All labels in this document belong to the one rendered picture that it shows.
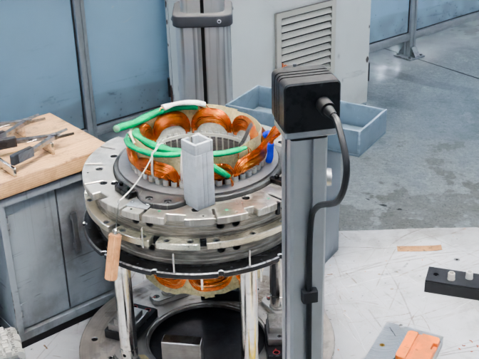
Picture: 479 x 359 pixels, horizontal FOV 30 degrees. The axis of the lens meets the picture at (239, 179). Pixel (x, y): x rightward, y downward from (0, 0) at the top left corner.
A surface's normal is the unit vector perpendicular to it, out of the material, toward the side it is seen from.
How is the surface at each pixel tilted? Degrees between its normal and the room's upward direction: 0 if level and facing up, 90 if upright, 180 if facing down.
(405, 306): 0
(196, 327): 0
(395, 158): 0
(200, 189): 90
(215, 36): 90
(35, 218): 90
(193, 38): 90
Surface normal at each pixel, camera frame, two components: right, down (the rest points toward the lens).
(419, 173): -0.03, -0.90
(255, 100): 0.85, 0.21
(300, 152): 0.22, 0.43
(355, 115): -0.52, 0.40
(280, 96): -0.97, 0.12
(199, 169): 0.64, 0.33
